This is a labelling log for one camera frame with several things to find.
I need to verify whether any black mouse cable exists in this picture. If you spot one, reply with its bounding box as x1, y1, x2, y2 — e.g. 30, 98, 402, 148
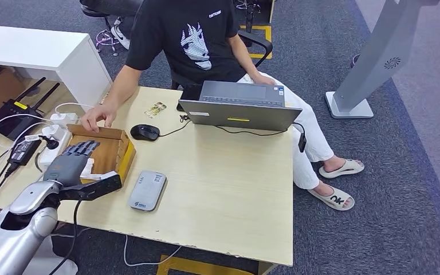
159, 113, 193, 138

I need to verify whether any cream sandal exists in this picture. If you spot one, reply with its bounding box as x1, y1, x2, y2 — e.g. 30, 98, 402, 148
319, 158, 366, 179
308, 185, 355, 212

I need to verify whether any open cardboard box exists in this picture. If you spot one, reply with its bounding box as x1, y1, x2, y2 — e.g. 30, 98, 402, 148
66, 124, 136, 186

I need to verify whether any black equipment stand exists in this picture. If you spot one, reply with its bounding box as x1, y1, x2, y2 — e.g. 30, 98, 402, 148
232, 0, 276, 48

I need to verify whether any white desk shelf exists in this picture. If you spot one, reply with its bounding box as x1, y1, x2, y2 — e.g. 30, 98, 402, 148
0, 23, 113, 113

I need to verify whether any white power adapter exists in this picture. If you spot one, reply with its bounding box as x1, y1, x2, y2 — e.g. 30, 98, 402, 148
41, 124, 65, 141
50, 112, 79, 128

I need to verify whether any grey card reader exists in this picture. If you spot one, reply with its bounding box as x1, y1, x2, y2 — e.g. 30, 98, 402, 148
128, 170, 167, 212

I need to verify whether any thin white cable loop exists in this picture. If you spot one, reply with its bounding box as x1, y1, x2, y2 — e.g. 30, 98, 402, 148
54, 101, 96, 123

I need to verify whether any person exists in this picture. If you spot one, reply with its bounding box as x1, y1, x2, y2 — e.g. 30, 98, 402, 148
79, 0, 145, 51
80, 0, 366, 212

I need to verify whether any black power brick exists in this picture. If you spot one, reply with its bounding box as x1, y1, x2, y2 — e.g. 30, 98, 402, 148
8, 139, 42, 167

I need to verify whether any black router with antennas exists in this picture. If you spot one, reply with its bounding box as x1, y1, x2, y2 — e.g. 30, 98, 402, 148
0, 77, 61, 141

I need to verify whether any hanging white cable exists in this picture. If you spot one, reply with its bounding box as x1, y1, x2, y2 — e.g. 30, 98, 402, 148
123, 235, 183, 268

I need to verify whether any white power strip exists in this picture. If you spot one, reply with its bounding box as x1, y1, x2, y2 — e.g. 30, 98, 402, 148
37, 129, 73, 168

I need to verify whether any person's left hand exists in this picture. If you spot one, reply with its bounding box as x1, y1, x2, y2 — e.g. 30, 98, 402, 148
251, 73, 278, 87

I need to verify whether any grey laptop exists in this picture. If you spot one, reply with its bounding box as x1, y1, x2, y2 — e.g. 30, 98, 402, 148
178, 80, 303, 132

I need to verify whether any black plug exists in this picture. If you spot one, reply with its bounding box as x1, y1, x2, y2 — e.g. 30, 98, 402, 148
40, 135, 60, 150

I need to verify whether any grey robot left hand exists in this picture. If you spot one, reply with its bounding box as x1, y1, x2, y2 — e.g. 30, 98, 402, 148
42, 140, 101, 187

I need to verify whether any white sneaker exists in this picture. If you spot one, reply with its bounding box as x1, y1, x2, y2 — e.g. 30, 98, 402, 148
109, 17, 132, 51

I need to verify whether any white robot body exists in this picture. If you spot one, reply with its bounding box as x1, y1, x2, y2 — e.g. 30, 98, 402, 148
0, 231, 78, 275

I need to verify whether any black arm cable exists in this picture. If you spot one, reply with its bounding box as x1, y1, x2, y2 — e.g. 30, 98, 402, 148
48, 198, 83, 275

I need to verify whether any black stool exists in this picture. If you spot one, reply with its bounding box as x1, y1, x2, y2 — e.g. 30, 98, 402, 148
80, 3, 107, 19

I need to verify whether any grey kiosk stand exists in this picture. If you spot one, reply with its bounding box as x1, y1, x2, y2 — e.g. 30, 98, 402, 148
324, 0, 440, 120

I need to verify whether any person's right hand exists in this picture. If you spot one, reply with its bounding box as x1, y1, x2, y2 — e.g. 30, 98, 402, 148
80, 103, 118, 133

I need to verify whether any black laptop cable with adapter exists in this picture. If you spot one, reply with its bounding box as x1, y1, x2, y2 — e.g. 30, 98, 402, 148
215, 122, 307, 154

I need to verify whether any black computer mouse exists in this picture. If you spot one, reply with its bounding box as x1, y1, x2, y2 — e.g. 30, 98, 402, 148
129, 124, 161, 142

